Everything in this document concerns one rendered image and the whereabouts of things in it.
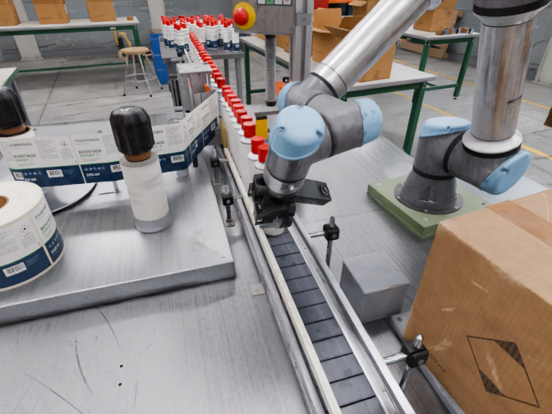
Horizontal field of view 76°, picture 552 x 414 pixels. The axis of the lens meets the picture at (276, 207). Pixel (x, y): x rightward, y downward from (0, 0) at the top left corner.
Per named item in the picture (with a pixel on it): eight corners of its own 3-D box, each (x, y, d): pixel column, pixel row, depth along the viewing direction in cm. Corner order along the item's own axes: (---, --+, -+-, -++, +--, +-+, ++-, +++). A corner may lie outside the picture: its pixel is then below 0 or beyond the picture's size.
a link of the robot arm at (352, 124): (346, 85, 64) (292, 101, 60) (389, 102, 55) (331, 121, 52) (345, 126, 68) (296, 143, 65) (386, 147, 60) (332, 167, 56)
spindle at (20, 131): (25, 183, 105) (-21, 85, 89) (57, 179, 107) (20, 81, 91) (16, 199, 98) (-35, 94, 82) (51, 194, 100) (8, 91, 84)
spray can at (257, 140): (248, 205, 98) (244, 135, 86) (266, 202, 99) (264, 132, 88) (252, 215, 94) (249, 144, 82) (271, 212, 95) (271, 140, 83)
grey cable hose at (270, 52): (264, 103, 109) (262, 28, 97) (274, 103, 110) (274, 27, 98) (266, 108, 106) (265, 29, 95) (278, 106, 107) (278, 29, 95)
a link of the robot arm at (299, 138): (341, 133, 51) (289, 150, 48) (321, 173, 60) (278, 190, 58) (314, 94, 53) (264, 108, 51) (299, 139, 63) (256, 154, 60)
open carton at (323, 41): (295, 60, 297) (296, 10, 277) (348, 54, 315) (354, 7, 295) (322, 71, 264) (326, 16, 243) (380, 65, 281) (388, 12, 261)
